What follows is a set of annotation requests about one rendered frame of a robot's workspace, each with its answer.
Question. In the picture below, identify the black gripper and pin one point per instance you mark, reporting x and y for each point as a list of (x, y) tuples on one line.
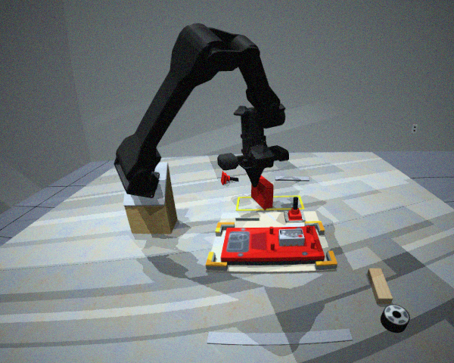
[(230, 161)]

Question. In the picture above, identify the black toy wheel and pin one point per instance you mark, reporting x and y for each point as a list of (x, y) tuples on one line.
[(395, 318)]

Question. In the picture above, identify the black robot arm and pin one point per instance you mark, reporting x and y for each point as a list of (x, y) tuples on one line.
[(199, 53)]

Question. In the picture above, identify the light grey flat strip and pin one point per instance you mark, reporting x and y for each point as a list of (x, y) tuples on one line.
[(323, 336)]

